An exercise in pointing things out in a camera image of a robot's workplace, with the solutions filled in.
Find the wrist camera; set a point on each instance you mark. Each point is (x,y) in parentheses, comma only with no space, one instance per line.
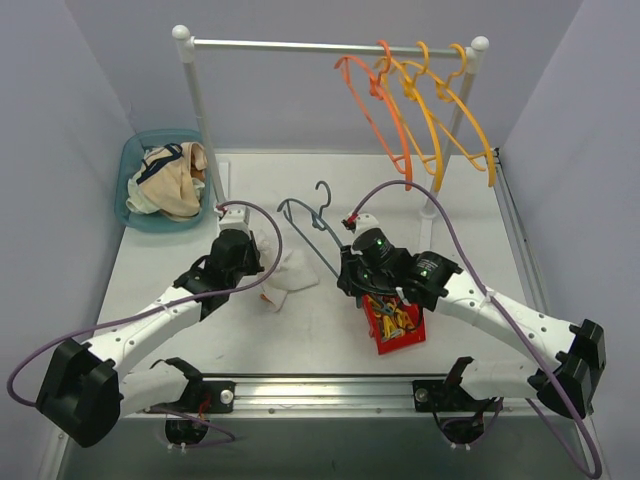
(233,218)
(357,224)

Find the white clothes rack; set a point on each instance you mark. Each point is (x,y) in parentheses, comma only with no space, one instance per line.
(442,62)

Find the red clothespin bin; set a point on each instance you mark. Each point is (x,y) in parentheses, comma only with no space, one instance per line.
(418,336)

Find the yellow hanger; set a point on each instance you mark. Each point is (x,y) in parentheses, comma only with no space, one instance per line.
(455,90)
(409,73)

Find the aluminium frame rail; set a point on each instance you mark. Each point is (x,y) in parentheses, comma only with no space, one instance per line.
(325,395)

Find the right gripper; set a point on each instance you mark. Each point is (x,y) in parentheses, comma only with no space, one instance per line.
(353,284)

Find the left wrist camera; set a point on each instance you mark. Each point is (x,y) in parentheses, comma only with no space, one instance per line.
(233,218)

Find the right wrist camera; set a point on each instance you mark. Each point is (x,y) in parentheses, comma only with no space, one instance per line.
(357,224)

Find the orange plastic hanger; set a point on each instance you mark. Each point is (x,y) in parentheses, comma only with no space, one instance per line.
(401,157)

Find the teal plastic hanger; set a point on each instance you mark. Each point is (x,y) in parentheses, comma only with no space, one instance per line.
(317,222)

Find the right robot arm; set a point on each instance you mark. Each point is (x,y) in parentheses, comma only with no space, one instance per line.
(562,361)

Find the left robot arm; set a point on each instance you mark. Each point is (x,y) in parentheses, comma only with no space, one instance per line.
(194,295)

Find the teal laundry basket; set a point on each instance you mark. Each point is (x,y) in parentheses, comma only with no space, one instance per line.
(133,153)

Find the beige pink garment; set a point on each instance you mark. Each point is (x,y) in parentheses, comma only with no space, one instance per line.
(195,155)

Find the yellow hanger outer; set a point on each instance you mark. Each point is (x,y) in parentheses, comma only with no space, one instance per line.
(455,90)

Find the yellow hanger inner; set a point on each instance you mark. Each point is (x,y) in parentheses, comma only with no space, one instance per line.
(409,73)

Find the pile of clothespins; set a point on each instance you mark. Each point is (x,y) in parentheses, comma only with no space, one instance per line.
(391,320)

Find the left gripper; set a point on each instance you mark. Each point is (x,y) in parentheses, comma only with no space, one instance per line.
(255,248)

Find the white underwear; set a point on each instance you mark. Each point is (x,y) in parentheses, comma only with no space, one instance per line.
(293,273)

